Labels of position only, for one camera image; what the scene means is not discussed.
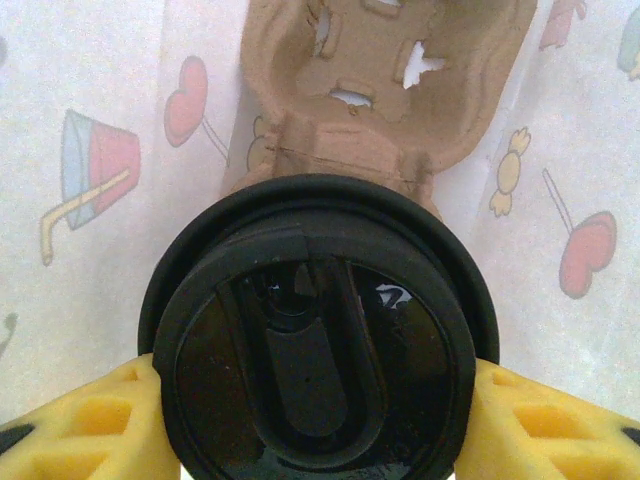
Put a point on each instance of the white printed paper gift bag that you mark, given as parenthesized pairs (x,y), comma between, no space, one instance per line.
(100,300)

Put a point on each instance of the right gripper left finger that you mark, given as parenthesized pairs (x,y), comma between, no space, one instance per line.
(75,440)

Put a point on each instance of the brown pulp cup carrier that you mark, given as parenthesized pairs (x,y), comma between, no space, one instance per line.
(350,145)

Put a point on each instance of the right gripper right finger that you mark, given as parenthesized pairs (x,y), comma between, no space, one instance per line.
(550,440)

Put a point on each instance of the black plastic cup lid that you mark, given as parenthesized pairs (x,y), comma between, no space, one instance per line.
(320,350)

